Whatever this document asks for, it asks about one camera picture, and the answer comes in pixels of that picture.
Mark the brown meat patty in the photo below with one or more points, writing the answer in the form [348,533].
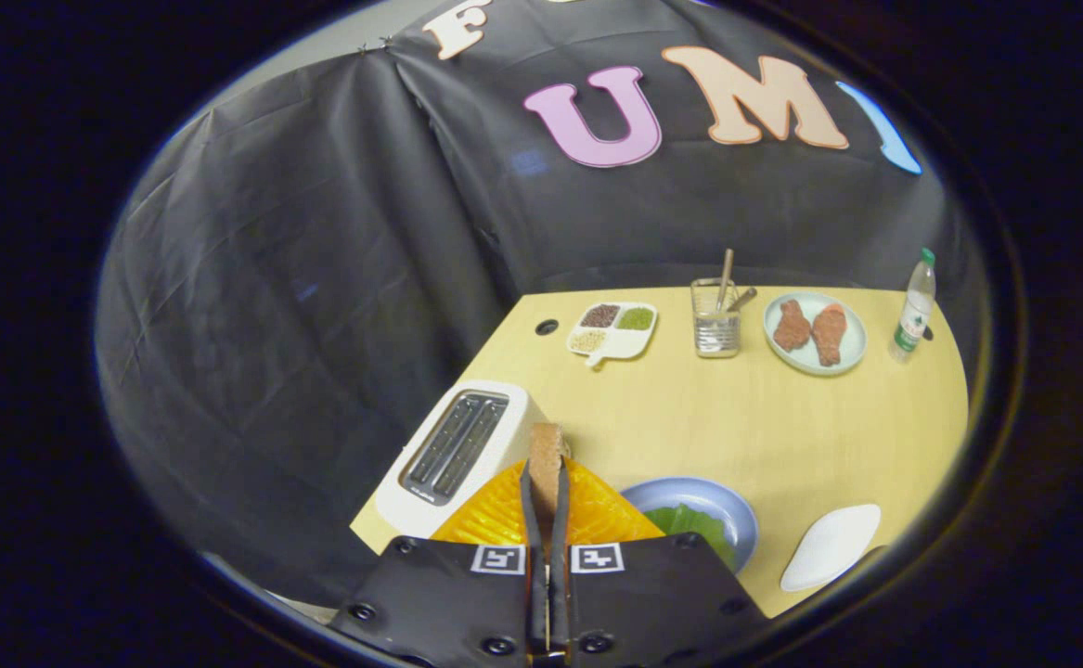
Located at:
[791,327]
[829,334]

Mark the clear water bottle green label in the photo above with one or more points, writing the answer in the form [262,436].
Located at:
[912,320]

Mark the white divided condiment dish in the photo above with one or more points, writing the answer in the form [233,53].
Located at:
[625,345]

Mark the black backdrop cloth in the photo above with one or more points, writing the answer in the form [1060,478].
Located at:
[318,278]

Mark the white plate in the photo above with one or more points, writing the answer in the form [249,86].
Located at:
[829,547]

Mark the wooden utensil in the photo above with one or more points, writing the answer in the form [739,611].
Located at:
[725,274]
[745,297]

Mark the blue plate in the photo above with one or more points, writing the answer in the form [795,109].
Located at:
[689,492]

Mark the pale green plate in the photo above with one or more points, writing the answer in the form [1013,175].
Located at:
[852,348]

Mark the plain bread slice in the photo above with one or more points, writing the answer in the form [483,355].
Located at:
[547,464]

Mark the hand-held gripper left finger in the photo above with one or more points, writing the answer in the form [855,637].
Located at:
[530,529]

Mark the green lettuce leaf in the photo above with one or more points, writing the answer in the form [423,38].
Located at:
[694,527]

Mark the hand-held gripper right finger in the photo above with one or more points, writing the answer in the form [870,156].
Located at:
[561,529]

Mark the white toaster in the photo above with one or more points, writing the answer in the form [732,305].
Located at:
[411,506]

